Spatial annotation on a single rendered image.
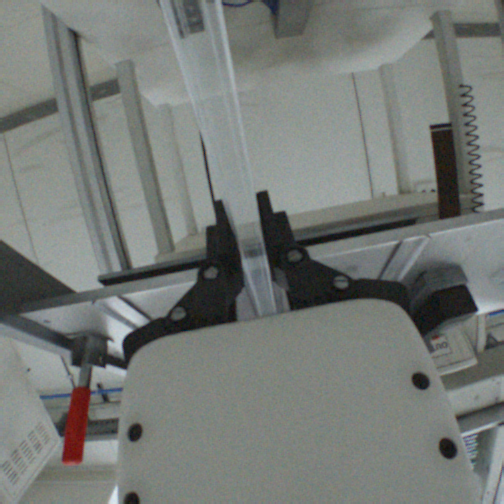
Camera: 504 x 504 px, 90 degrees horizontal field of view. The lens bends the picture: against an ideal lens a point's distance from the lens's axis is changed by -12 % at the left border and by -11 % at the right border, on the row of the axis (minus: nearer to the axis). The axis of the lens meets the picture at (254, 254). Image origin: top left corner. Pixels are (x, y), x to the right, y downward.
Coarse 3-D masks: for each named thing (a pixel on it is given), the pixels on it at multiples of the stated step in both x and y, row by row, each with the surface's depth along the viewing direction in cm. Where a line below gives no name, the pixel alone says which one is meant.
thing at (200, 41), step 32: (160, 0) 6; (192, 0) 6; (192, 32) 6; (224, 32) 6; (192, 64) 7; (224, 64) 7; (192, 96) 8; (224, 96) 8; (224, 128) 9; (224, 160) 10; (224, 192) 11; (256, 224) 13; (256, 256) 15; (256, 288) 19
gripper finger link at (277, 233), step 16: (272, 208) 13; (272, 224) 13; (288, 224) 14; (272, 240) 12; (288, 240) 13; (272, 256) 13; (272, 272) 14; (320, 272) 12; (336, 272) 12; (288, 288) 13; (336, 288) 11; (352, 288) 11
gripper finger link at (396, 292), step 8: (360, 280) 11; (368, 280) 11; (376, 280) 11; (384, 280) 11; (360, 288) 11; (368, 288) 11; (376, 288) 11; (384, 288) 11; (392, 288) 11; (400, 288) 11; (352, 296) 11; (360, 296) 11; (368, 296) 11; (376, 296) 11; (384, 296) 11; (392, 296) 11; (400, 296) 11; (408, 296) 11; (400, 304) 10; (408, 304) 10; (408, 312) 10
